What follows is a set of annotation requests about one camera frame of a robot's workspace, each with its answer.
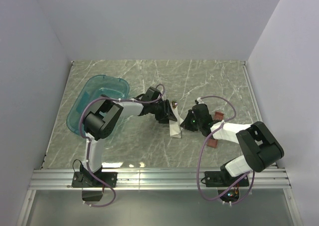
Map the white paper napkin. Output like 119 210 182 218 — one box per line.
169 106 183 139

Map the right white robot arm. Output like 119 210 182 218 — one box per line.
181 104 284 186

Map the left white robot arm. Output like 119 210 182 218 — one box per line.
79 87 179 178

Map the brown utensil tray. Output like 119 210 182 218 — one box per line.
207 111 225 149

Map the teal transparent plastic bin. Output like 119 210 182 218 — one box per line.
66 74 130 137

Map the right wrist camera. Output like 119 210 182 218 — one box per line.
195 97 204 105

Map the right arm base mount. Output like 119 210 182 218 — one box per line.
200 171 244 187

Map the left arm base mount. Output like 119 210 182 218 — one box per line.
71 172 118 188

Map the aluminium front rail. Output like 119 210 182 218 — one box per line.
28 167 291 190

